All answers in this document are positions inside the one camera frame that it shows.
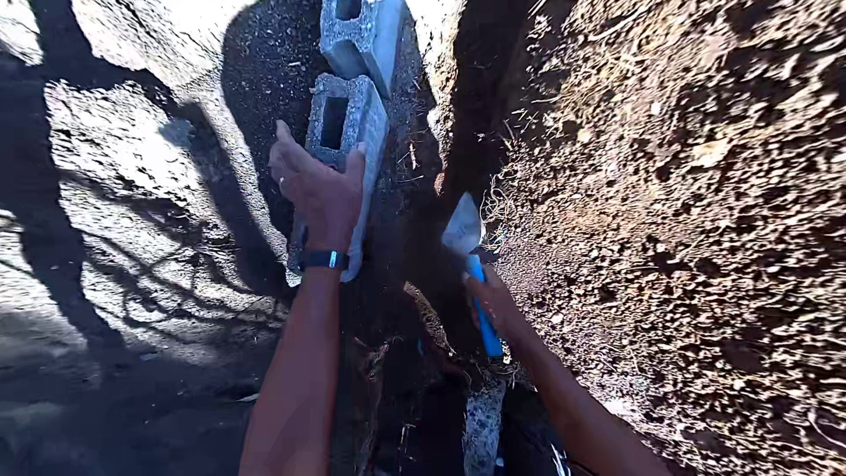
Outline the person's left forearm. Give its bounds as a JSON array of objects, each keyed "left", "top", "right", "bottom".
[{"left": 238, "top": 249, "right": 350, "bottom": 476}]

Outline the trowel with blue handle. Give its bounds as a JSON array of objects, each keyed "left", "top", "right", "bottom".
[{"left": 442, "top": 192, "right": 504, "bottom": 358}]

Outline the speckled grey concrete piece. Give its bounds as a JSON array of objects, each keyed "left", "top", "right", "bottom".
[{"left": 463, "top": 378, "right": 507, "bottom": 476}]

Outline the person's right hand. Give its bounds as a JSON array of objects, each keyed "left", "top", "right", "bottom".
[{"left": 464, "top": 264, "right": 527, "bottom": 342}]

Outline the person's right forearm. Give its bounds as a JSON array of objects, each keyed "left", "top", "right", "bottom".
[{"left": 508, "top": 320, "right": 674, "bottom": 476}]

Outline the person's left hand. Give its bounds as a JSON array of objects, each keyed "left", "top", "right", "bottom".
[{"left": 268, "top": 119, "right": 366, "bottom": 253}]

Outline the grey concrete block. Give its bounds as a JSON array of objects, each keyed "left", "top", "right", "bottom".
[
  {"left": 320, "top": 0, "right": 406, "bottom": 99},
  {"left": 286, "top": 73, "right": 390, "bottom": 287}
]

